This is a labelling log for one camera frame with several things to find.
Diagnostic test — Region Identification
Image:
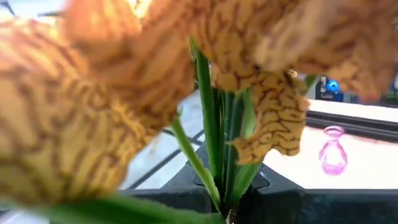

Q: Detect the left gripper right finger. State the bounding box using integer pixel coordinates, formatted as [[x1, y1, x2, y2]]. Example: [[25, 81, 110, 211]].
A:
[[236, 163, 398, 224]]

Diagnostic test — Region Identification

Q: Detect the black box device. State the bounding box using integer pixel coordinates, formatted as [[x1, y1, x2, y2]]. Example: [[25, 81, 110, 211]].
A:
[[315, 76, 345, 103]]

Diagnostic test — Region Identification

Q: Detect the yellow artificial flower bunch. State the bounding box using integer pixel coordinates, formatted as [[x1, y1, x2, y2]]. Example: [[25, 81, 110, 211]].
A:
[[0, 0, 398, 224]]

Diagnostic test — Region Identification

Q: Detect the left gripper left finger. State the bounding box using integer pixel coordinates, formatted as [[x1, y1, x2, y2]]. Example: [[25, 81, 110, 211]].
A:
[[119, 141, 225, 216]]

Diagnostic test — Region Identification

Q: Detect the pink glass vase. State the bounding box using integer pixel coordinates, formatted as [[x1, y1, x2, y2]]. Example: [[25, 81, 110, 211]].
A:
[[318, 125, 348, 176]]

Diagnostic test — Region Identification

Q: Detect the black aluminium table frame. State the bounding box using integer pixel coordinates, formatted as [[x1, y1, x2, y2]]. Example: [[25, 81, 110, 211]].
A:
[[306, 110, 398, 143]]

